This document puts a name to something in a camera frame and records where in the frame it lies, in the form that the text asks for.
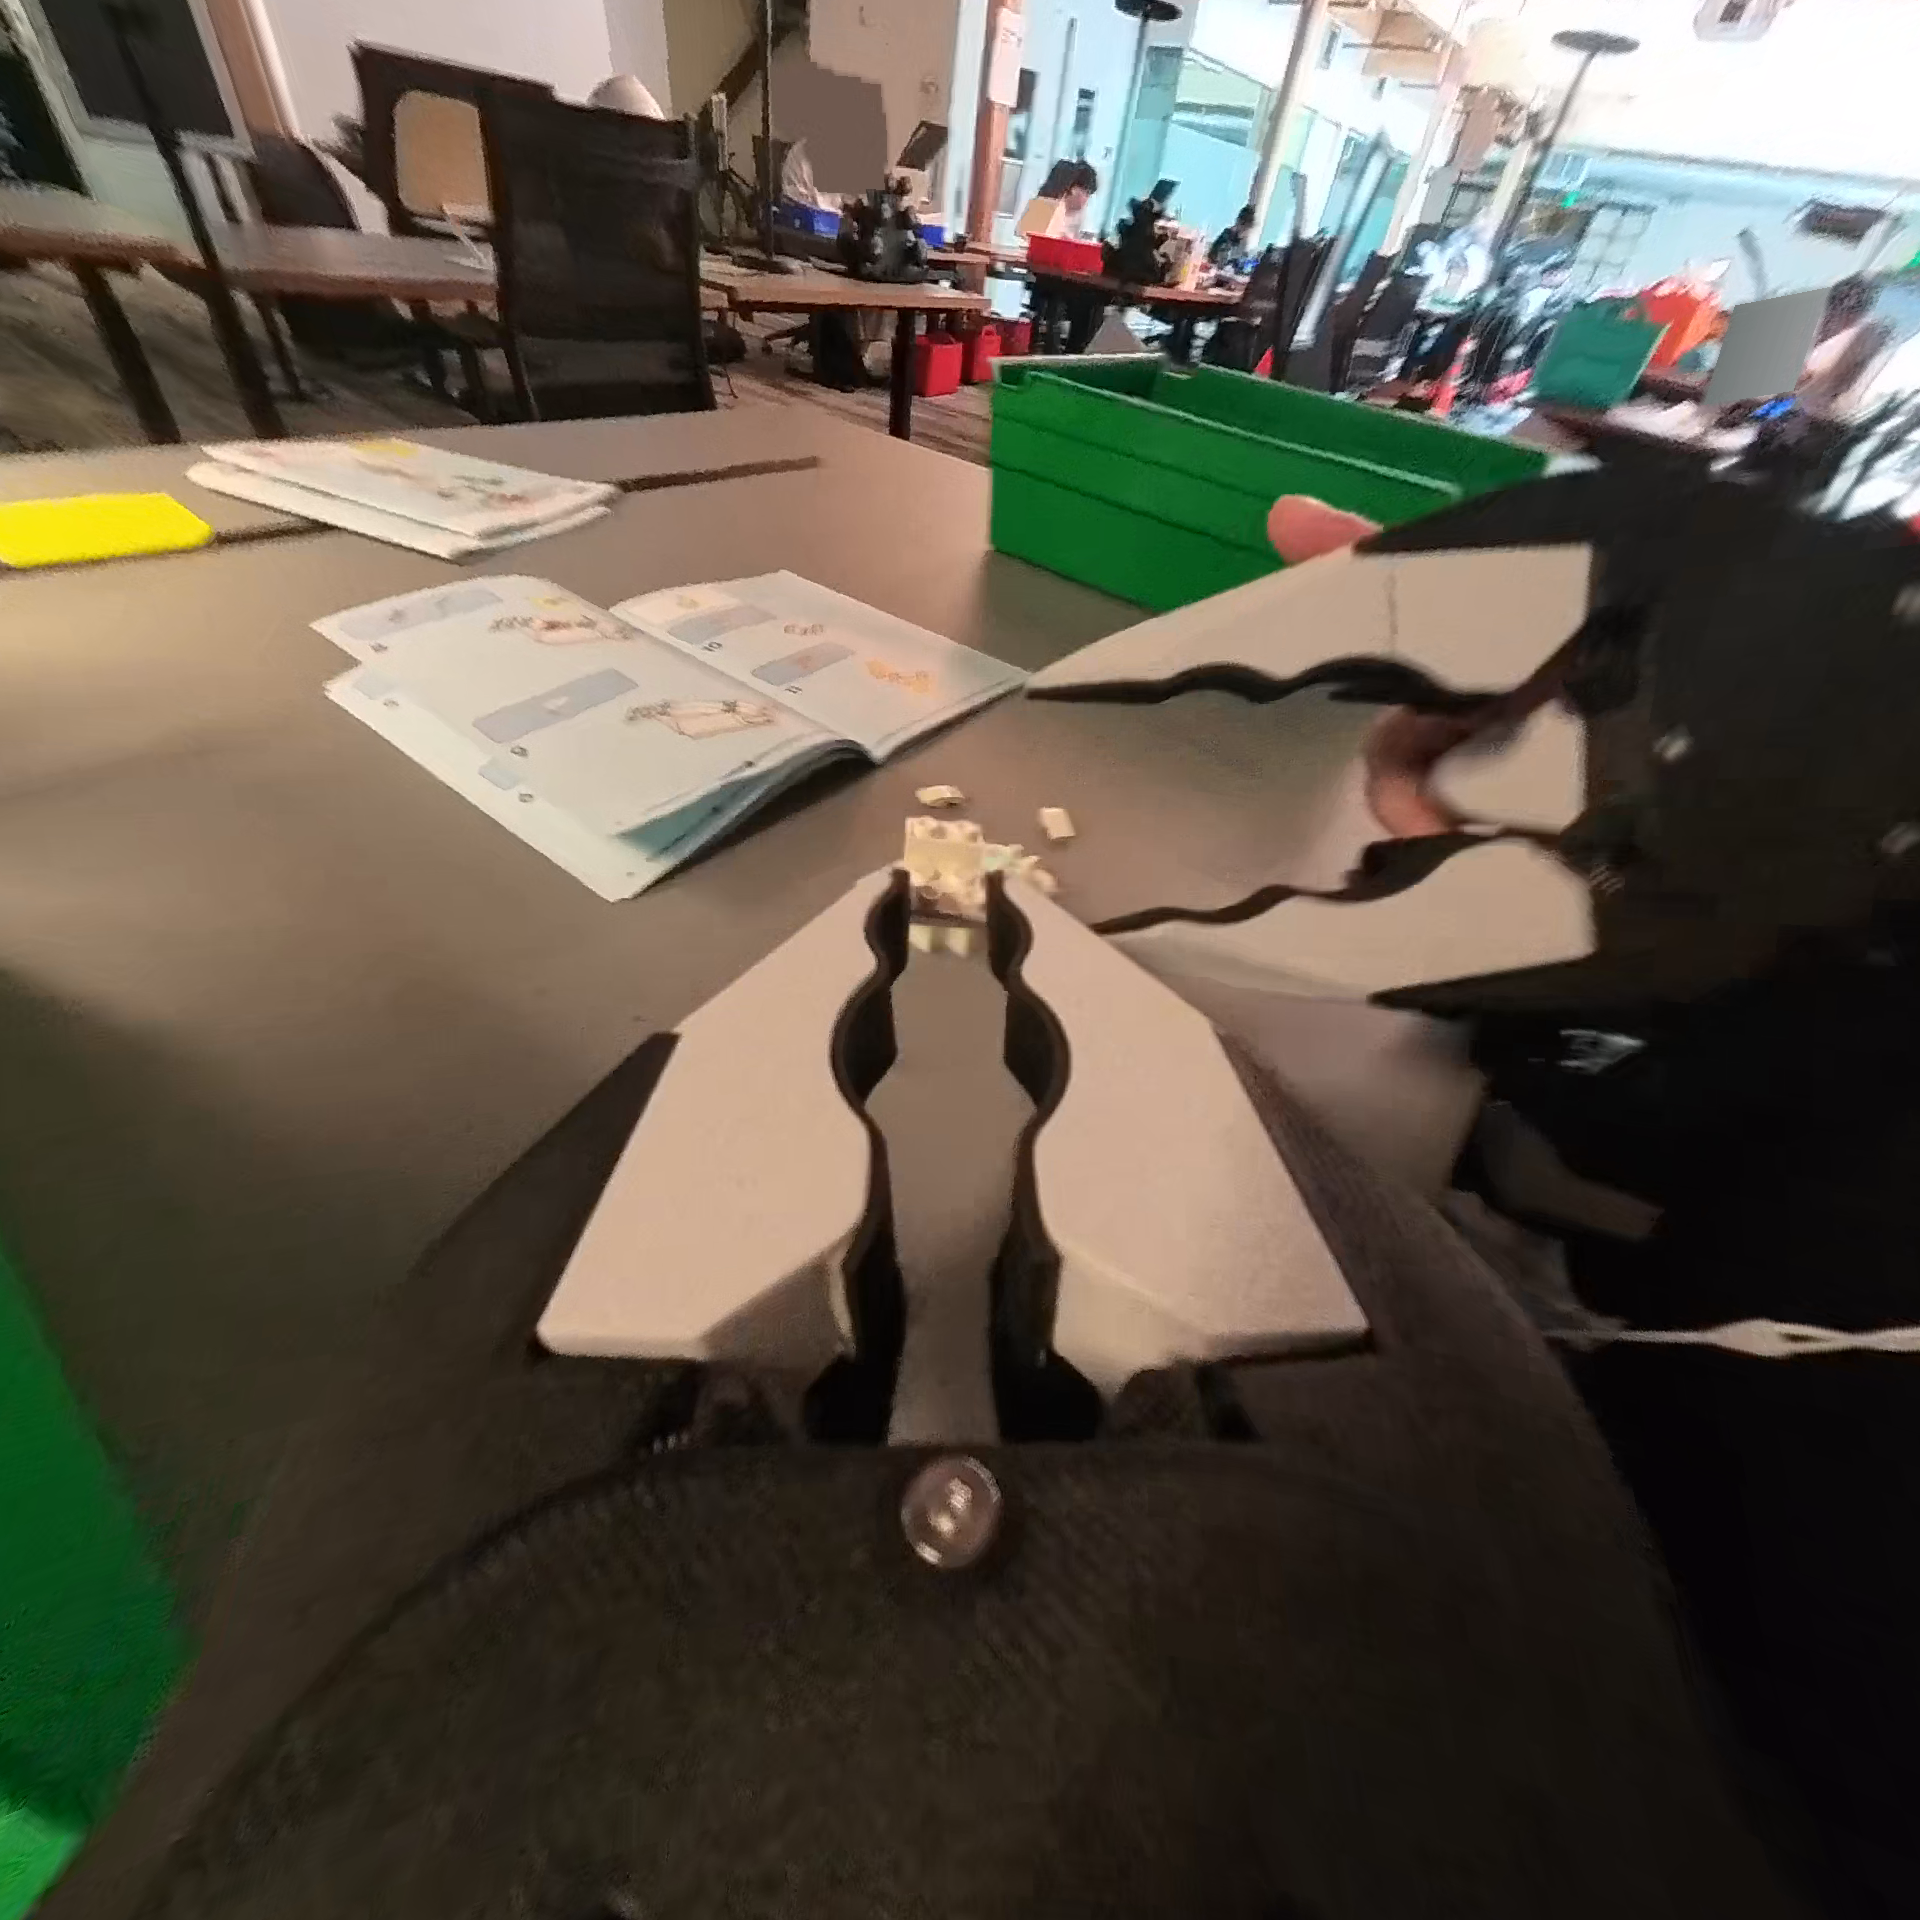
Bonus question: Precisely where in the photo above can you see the closed lego instruction booklets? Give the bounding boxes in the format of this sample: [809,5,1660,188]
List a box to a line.
[186,436,619,561]

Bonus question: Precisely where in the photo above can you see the yellow flat pad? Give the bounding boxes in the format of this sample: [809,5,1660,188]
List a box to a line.
[0,489,218,572]

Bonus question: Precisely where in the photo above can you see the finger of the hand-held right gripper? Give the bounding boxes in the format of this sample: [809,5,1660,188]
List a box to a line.
[1025,454,1605,717]
[1089,830,1605,1023]

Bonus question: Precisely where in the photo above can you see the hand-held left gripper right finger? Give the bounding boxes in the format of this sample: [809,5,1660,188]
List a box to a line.
[983,865,1370,1431]

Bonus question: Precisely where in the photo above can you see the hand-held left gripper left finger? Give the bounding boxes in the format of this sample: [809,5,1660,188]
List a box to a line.
[538,865,915,1431]

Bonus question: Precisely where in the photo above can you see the person's right hand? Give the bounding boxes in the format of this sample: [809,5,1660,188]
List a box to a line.
[1263,496,1495,836]

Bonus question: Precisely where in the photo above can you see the green bag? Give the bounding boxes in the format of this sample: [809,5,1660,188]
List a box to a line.
[1526,296,1671,409]

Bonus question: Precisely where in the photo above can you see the green plastic bin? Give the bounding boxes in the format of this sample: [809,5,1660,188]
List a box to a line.
[988,353,1596,615]
[0,1237,204,1920]

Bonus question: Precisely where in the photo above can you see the white lego assembly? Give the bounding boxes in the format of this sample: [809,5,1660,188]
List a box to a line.
[895,813,1003,958]

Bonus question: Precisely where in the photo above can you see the person's dark clothing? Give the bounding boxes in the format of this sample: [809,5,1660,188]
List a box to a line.
[1447,975,1920,1920]

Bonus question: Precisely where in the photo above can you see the black mesh office chair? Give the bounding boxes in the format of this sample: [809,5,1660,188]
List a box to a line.
[478,77,719,424]

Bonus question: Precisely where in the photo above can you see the red storage bin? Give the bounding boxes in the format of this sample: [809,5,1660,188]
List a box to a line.
[905,323,1007,399]

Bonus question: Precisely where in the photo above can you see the open lego instruction booklet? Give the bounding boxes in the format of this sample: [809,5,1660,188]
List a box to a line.
[311,568,1029,903]

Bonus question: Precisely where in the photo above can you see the dark chair with tan back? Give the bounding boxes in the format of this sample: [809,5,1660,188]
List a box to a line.
[350,40,505,243]

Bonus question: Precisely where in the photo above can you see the brown wooden table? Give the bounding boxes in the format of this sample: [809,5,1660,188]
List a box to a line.
[0,183,500,441]
[699,256,994,441]

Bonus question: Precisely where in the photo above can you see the white string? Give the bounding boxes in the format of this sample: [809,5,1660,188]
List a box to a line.
[1557,1315,1920,1361]

